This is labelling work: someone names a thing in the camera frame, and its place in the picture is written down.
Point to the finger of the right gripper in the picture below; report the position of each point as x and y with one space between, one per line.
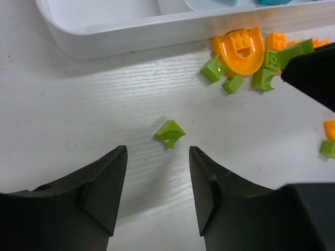
313 75

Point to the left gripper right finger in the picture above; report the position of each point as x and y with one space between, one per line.
236 214

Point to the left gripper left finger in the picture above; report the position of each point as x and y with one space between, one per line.
75 212

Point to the small green lego cluster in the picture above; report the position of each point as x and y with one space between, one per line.
273 63

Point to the white compartment tray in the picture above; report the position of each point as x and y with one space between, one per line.
97 29

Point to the small green lego left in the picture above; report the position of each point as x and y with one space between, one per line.
169 133

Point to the small green lego bottom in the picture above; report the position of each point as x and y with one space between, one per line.
327 149

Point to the small orange curved lego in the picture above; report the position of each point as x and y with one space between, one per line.
330 129

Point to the orange arch lego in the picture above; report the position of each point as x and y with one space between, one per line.
242 51

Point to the orange lego row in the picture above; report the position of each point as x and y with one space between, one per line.
293 41

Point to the long teal lego brick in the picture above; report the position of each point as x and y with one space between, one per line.
274 2

